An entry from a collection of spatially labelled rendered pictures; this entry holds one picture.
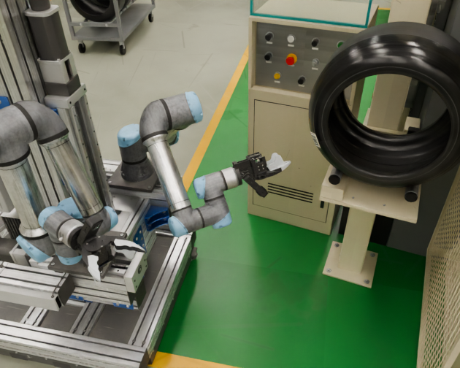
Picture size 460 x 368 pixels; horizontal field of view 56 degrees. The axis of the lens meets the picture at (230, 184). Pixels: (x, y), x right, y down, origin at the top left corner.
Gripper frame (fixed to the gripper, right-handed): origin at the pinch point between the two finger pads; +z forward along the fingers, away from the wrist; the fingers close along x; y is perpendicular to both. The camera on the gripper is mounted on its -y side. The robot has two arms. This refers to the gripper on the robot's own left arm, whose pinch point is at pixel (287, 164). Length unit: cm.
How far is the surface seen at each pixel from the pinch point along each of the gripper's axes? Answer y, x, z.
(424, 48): 32, -28, 40
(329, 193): -17.8, 2.1, 15.1
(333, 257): -88, 61, 35
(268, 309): -89, 40, -14
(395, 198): -26.7, -4.0, 39.2
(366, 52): 34.4, -18.3, 26.8
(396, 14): 41, 5, 53
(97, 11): 96, 419, -55
